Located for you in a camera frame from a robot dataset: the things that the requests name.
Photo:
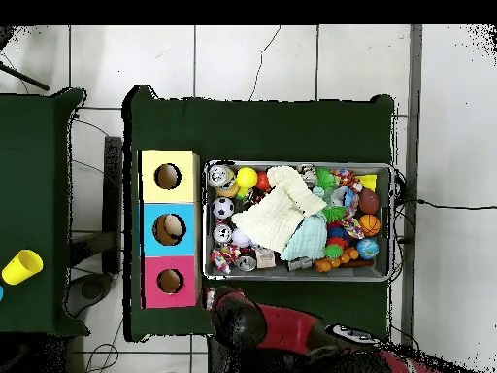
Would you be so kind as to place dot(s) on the orange mini basketball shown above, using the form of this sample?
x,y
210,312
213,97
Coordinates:
x,y
369,225

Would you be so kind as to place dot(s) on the printed drink can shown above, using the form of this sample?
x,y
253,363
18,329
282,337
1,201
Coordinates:
x,y
220,176

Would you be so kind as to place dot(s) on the yellow tennis ball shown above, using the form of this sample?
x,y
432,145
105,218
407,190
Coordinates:
x,y
247,177

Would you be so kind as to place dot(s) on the yellow plastic cup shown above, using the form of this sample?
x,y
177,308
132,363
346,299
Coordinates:
x,y
23,266

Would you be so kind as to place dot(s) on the grey stand base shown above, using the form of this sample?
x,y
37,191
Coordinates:
x,y
89,291

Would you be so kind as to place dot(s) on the wooden box with three holes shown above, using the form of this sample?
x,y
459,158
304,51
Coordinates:
x,y
182,241

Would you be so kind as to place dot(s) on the cream knitted cloth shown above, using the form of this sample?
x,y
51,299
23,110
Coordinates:
x,y
275,217

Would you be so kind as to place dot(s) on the brown mini football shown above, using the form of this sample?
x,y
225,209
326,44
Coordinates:
x,y
368,201

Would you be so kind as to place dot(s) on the shallow mesh bin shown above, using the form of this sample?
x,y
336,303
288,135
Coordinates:
x,y
349,273

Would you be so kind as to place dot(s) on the light blue knitted cloth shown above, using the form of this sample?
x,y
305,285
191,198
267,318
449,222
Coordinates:
x,y
308,241

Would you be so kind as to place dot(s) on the silver drink can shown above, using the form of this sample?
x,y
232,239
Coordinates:
x,y
223,234

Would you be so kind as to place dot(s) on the blue green globe ball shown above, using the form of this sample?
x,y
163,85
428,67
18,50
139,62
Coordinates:
x,y
367,248

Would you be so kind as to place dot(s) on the black and white soccer ball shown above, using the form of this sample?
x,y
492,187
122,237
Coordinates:
x,y
223,208

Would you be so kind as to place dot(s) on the dark thin rod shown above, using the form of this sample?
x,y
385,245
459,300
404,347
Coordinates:
x,y
27,78

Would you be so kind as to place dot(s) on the dark green tablecloth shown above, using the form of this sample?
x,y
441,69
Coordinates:
x,y
264,132
31,175

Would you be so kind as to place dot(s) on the black upright panel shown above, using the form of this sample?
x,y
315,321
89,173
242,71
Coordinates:
x,y
113,202

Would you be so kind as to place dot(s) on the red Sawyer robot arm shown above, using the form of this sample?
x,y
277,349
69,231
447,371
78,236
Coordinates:
x,y
287,330

